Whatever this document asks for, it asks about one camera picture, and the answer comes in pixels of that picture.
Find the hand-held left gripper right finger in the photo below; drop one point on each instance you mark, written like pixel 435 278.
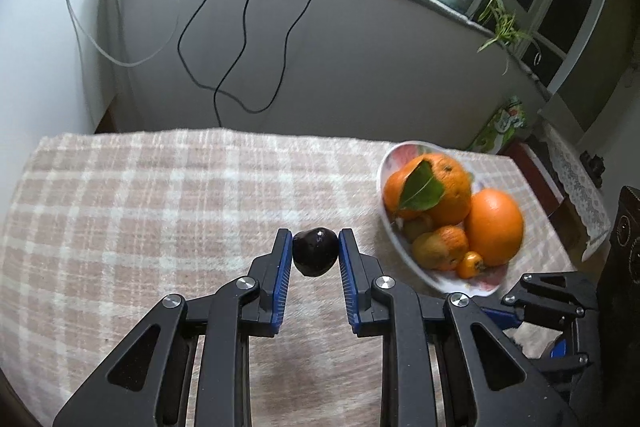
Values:
pixel 350 277

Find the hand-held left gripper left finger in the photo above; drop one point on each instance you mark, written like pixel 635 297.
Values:
pixel 282 277

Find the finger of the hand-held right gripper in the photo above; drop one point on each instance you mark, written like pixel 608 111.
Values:
pixel 550 294
pixel 565 364

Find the dark purple plum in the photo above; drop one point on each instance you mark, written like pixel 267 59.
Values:
pixel 313 252

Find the large smooth orange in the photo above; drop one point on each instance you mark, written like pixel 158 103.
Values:
pixel 495 227

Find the white floral bowl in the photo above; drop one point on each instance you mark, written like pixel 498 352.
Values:
pixel 400 159

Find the green round fruit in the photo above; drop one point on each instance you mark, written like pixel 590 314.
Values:
pixel 417 227

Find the small orange kumquat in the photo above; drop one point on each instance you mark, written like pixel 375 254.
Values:
pixel 470 266

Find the mandarin with green leaf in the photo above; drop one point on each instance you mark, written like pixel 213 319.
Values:
pixel 395 193

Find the dark wooden cabinet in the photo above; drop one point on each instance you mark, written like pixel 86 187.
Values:
pixel 537 184

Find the white lace cloth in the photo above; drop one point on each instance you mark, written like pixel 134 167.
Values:
pixel 575 182

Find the rough-skinned mandarin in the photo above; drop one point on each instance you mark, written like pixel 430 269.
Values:
pixel 452 192

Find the small dark figurine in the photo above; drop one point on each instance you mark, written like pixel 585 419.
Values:
pixel 593 167

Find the beige plaid cloth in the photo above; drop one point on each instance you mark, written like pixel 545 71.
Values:
pixel 150 207

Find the green printed box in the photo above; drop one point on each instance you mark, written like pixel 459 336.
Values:
pixel 502 127

